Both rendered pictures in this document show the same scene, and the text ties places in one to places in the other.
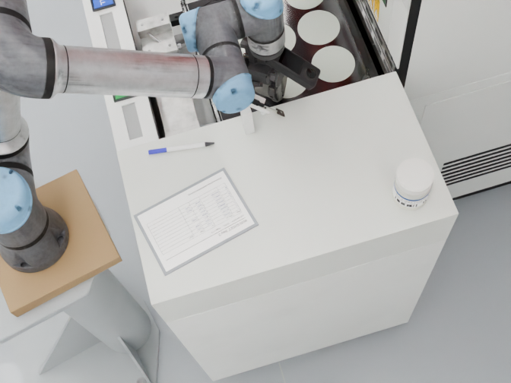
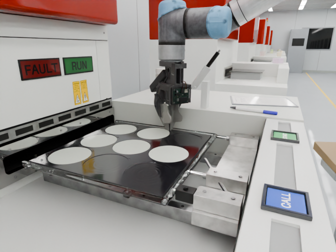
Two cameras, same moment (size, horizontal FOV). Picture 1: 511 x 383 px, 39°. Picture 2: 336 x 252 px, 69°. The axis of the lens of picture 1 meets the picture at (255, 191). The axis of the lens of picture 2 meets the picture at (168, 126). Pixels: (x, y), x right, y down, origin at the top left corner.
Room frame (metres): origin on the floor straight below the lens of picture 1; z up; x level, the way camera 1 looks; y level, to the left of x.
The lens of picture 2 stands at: (1.48, 0.27, 1.15)
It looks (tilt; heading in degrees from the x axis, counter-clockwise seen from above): 18 degrees down; 210
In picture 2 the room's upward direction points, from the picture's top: straight up
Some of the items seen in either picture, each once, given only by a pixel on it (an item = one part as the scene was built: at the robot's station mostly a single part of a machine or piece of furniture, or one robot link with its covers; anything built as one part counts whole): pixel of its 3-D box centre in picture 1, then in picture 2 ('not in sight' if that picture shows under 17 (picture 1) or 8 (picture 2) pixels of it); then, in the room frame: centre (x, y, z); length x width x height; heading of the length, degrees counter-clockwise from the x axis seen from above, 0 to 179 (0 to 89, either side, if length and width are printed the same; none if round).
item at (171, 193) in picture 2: (201, 61); (196, 159); (0.99, 0.07, 0.90); 0.38 x 0.01 x 0.01; 6
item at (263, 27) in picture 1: (261, 11); (173, 23); (0.85, -0.08, 1.21); 0.09 x 0.08 x 0.11; 96
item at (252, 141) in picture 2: (184, 137); (244, 140); (0.80, 0.13, 0.89); 0.08 x 0.03 x 0.03; 96
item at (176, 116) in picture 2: (267, 92); (176, 117); (0.84, -0.07, 0.95); 0.06 x 0.03 x 0.09; 59
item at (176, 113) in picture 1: (170, 84); (232, 175); (0.97, 0.15, 0.87); 0.36 x 0.08 x 0.03; 6
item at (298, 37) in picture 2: not in sight; (296, 51); (-11.71, -0.49, 0.95); 0.70 x 0.70 x 1.90; 6
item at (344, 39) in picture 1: (274, 40); (131, 147); (1.01, -0.11, 0.90); 0.34 x 0.34 x 0.01; 6
